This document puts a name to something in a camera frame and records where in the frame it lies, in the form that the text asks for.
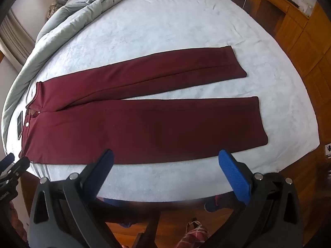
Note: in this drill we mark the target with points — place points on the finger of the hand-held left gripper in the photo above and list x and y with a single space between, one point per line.
7 159
18 166

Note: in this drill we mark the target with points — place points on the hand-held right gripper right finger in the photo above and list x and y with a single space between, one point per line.
234 171

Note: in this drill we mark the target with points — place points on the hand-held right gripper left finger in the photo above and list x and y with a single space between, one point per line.
104 165

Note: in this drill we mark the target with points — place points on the maroon pants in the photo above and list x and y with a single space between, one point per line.
155 124

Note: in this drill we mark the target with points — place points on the dark smartphone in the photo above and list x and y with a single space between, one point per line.
19 125

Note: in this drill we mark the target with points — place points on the blue slipper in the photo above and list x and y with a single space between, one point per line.
210 204

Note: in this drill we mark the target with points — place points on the beige curtain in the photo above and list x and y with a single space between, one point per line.
13 38

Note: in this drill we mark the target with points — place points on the white bed sheet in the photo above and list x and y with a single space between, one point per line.
155 25

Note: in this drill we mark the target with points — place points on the wooden cabinet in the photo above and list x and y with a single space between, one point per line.
297 31

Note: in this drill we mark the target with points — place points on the grey duvet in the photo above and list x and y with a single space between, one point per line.
77 7

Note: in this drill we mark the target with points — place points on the white wall plate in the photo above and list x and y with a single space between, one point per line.
328 149

